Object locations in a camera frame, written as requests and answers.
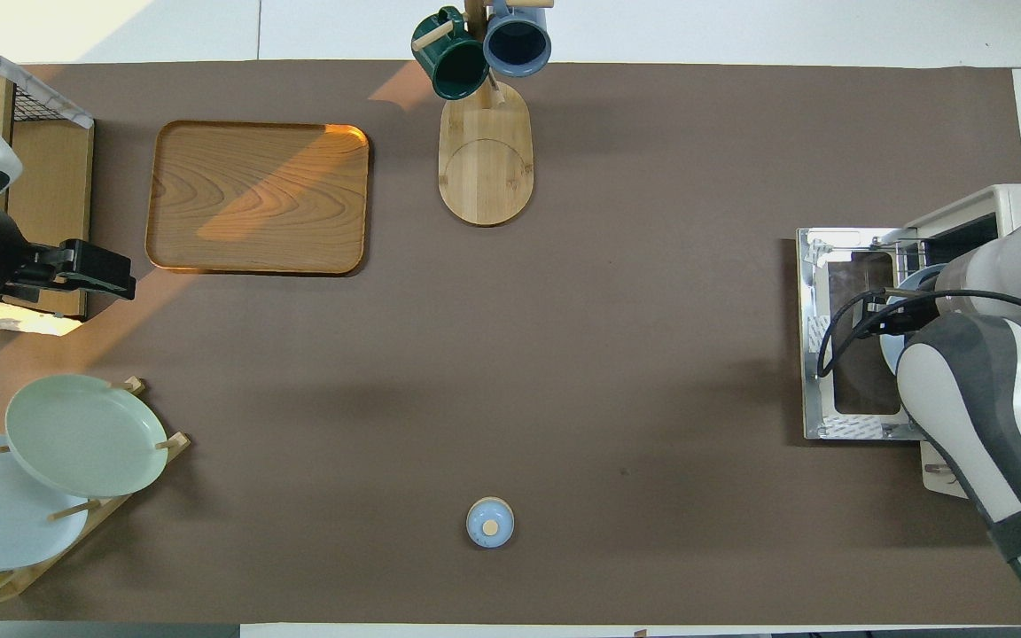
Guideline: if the wooden plate rack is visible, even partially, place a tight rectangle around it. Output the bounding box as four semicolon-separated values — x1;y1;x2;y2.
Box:
0;377;191;608

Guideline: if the glass oven door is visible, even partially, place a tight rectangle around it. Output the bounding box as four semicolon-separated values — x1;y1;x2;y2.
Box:
797;228;930;441

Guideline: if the white marbled panel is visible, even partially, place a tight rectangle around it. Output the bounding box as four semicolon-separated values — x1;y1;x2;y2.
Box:
0;22;95;130

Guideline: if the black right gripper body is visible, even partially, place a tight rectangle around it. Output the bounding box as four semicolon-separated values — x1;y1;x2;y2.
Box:
865;301;926;338

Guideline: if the dark green mug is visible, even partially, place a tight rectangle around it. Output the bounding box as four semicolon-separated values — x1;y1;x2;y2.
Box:
411;7;491;100

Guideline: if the pale green plate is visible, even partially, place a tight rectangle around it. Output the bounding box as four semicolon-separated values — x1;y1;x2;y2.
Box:
5;374;169;498

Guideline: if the blue mug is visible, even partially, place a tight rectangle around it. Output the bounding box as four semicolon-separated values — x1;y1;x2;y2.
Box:
482;0;553;78

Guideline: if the wooden mug tree stand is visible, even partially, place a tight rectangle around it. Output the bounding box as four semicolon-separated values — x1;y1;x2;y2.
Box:
413;0;556;227

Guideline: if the wooden stepped shelf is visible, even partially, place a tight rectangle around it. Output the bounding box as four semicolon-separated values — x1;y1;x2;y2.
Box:
0;66;95;320

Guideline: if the rectangular wooden tray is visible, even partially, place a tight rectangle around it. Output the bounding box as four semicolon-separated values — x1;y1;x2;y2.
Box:
145;121;371;276

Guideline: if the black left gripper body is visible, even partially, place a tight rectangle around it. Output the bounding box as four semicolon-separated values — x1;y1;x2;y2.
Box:
7;239;136;302

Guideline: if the blue service bell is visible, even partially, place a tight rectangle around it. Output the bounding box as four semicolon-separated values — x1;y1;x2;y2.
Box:
466;497;515;549

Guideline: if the black wire basket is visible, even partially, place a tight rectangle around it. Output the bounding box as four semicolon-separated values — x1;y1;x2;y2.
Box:
0;43;61;123

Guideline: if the brown table mat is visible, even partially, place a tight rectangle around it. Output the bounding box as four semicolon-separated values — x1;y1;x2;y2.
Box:
0;60;1021;626

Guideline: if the metal oven wire rack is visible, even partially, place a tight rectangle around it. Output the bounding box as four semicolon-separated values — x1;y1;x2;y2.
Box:
895;232;951;276

